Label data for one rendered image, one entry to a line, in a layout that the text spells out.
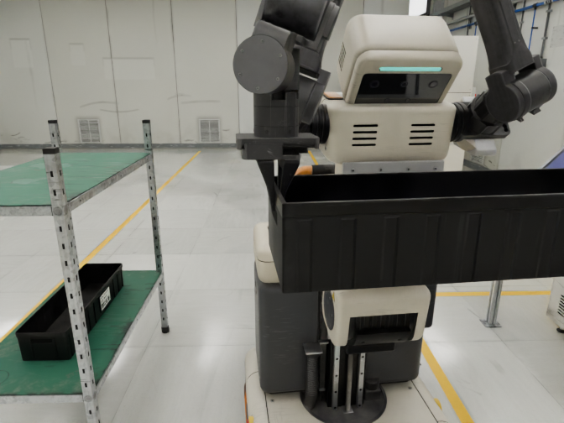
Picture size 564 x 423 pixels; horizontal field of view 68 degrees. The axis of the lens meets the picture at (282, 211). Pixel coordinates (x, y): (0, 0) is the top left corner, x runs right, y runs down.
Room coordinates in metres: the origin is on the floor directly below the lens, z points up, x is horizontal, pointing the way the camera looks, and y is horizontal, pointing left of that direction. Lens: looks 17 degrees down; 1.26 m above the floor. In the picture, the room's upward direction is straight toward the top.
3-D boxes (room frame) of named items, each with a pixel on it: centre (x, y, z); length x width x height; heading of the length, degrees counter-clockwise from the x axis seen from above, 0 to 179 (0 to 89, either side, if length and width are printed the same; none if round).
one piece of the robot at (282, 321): (1.24, -0.19, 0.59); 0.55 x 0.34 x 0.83; 97
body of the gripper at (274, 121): (0.54, 0.01, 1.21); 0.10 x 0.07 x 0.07; 97
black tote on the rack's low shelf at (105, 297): (1.51, 0.82, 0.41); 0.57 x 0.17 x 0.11; 2
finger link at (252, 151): (0.54, 0.02, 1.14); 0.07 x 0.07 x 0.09; 7
